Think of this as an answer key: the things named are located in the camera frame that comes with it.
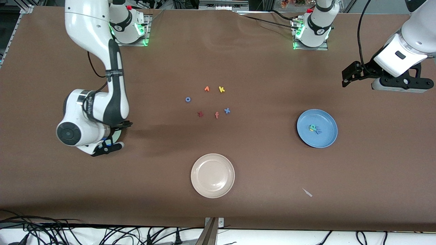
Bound blue round plate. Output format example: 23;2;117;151
296;109;338;149

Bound brown table cover mat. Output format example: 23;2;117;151
0;6;436;232

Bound beige round plate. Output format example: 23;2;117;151
190;153;235;199

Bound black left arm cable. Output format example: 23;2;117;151
357;0;372;67

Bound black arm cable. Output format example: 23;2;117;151
357;0;372;67
87;51;111;79

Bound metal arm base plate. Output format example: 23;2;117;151
292;17;329;51
113;15;151;47

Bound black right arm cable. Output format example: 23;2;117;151
87;51;111;79

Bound black cable on table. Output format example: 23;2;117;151
244;10;301;30

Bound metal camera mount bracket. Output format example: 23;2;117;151
196;217;225;245

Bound aluminium table edge rail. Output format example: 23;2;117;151
0;4;34;68

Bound aluminium frame profile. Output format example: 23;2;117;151
199;0;249;11

